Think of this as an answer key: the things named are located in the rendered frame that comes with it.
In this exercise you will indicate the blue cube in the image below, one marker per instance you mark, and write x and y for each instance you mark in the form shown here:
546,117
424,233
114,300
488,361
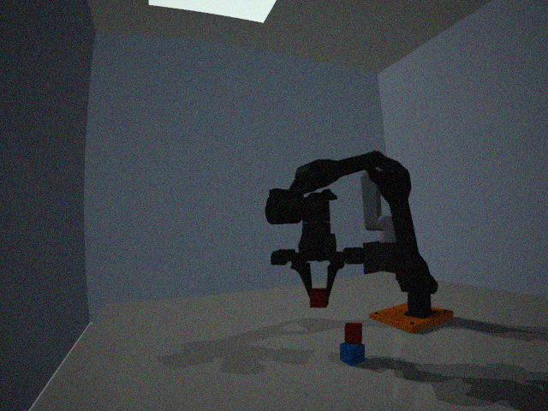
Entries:
352,353

